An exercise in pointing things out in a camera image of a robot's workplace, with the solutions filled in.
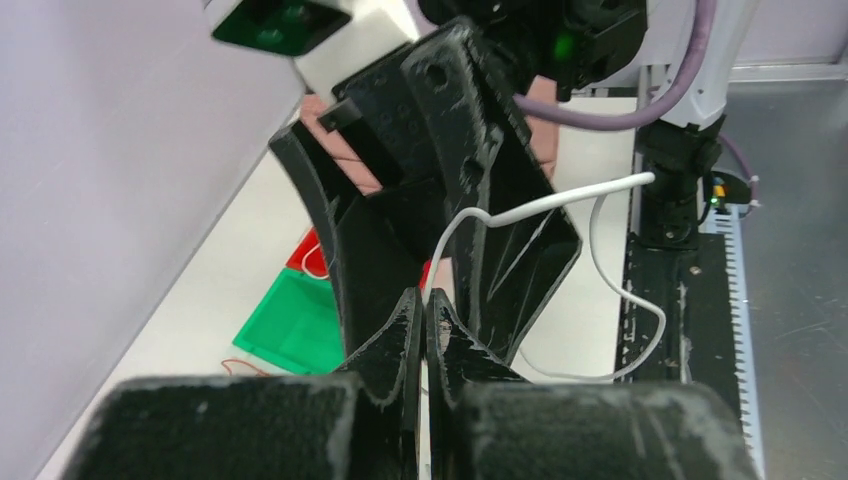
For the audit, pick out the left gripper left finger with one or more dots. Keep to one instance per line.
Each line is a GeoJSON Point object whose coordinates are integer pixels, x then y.
{"type": "Point", "coordinates": [357, 422]}

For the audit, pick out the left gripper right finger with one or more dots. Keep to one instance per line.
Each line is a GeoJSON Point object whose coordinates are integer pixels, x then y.
{"type": "Point", "coordinates": [489, 422]}

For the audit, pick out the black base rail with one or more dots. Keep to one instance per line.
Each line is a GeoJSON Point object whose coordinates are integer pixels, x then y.
{"type": "Point", "coordinates": [692, 287]}

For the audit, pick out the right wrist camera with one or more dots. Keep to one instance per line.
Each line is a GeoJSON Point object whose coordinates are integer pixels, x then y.
{"type": "Point", "coordinates": [329, 42]}

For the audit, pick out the green plastic bin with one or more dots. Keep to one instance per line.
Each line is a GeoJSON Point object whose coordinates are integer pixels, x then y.
{"type": "Point", "coordinates": [295, 326]}

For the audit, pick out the white toothed cable duct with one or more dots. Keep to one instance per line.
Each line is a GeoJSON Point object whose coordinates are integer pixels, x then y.
{"type": "Point", "coordinates": [729, 225]}

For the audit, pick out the pink cloth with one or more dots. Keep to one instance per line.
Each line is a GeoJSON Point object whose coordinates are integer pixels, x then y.
{"type": "Point", "coordinates": [544, 137]}

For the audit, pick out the red plastic bin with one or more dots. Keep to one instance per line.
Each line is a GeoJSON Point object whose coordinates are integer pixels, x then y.
{"type": "Point", "coordinates": [307, 257]}

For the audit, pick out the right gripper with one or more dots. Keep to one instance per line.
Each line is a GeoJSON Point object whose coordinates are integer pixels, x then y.
{"type": "Point", "coordinates": [442, 116]}

